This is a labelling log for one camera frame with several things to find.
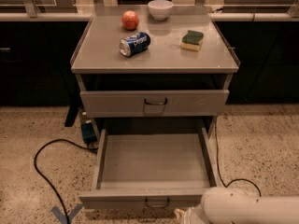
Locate grey drawer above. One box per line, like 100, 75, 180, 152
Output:
79, 129, 217, 209
80, 90, 229, 118

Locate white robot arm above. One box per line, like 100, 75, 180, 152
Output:
174, 188, 299, 224

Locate grey top drawer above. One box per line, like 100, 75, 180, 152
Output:
80, 90, 229, 118

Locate grey drawer cabinet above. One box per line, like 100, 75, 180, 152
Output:
70, 5, 241, 147

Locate blue pepsi can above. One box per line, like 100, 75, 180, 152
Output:
119, 32, 150, 57

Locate blue power adapter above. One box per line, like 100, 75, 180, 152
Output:
80, 122, 97, 144

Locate green yellow sponge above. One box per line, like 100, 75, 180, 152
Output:
180, 30, 204, 51

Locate orange ball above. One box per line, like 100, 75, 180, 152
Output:
121, 10, 139, 31

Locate white bowl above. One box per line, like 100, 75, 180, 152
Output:
148, 0, 174, 21

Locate dark counter cabinets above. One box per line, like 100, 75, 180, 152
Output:
0, 18, 299, 105

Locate blue tape cross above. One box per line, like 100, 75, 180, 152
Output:
51, 204, 83, 224

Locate black cable left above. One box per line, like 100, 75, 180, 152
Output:
33, 138, 99, 224

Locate black cable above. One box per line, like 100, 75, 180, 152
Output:
213, 117, 262, 198
33, 138, 99, 224

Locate black cable right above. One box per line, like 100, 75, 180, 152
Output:
213, 117, 262, 198

